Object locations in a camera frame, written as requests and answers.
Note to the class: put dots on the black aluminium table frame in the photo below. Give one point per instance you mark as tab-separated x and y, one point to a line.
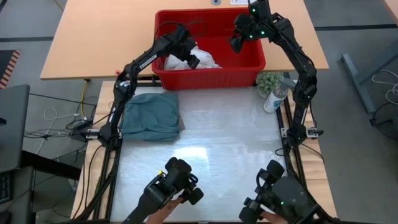
289	161

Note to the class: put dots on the light wooden desk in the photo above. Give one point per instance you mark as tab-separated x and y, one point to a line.
93	40

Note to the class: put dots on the small potted succulent plant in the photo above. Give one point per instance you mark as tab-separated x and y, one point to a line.
268	84

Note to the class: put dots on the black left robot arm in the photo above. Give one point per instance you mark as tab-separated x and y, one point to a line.
124	84

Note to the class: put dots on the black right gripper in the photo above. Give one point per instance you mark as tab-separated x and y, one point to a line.
245	26

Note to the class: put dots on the white garment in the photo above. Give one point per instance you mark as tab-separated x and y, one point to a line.
205	59

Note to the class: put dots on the clear spray bottle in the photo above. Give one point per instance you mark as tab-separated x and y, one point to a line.
274	101

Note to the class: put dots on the red plastic laundry bin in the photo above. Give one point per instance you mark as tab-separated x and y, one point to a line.
217	79

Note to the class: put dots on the black side stand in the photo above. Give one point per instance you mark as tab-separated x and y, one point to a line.
46	163

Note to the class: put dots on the teal grey shirt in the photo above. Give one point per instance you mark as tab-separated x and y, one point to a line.
152	118

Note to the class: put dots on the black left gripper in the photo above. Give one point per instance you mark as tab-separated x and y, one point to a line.
182	42

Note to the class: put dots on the white power socket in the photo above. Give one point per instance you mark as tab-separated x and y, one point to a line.
239	2

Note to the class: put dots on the grey metal desk leg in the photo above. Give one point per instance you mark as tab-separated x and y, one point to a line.
357	81

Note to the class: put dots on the grey laptop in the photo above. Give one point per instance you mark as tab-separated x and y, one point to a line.
14	124

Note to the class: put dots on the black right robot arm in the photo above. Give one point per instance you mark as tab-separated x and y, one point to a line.
306	77

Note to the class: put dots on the grey desk grommet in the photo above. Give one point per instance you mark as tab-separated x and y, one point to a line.
216	2

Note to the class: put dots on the dark keyboard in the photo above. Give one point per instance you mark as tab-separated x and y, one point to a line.
5	186

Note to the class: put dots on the person's hand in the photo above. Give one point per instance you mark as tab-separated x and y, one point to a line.
273	219
163	211

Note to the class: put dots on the black orange striped mat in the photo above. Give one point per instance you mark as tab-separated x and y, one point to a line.
7	65

